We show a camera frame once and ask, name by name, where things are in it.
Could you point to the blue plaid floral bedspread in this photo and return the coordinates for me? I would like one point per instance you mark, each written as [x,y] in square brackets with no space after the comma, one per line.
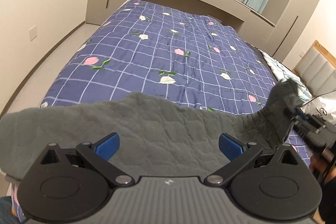
[192,61]

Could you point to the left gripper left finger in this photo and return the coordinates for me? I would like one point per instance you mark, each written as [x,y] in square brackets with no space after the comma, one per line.
[96,157]

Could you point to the white patterned bed sheet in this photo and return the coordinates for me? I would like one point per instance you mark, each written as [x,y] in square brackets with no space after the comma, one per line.
[282,73]

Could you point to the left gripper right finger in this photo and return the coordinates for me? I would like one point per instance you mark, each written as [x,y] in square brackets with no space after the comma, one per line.
[242,157]

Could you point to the grey padded headboard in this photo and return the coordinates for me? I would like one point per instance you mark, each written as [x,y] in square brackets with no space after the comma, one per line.
[317,70]

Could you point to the white wall socket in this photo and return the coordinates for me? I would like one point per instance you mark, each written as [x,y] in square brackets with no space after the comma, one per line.
[33,33]

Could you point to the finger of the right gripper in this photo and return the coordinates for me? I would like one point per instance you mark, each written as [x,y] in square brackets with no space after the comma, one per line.
[299,112]

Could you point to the white pillow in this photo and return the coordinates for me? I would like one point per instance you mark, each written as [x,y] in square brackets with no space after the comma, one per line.
[323,106]

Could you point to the grey fleece pants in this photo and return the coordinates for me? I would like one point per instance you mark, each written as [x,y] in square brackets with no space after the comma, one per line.
[157,137]

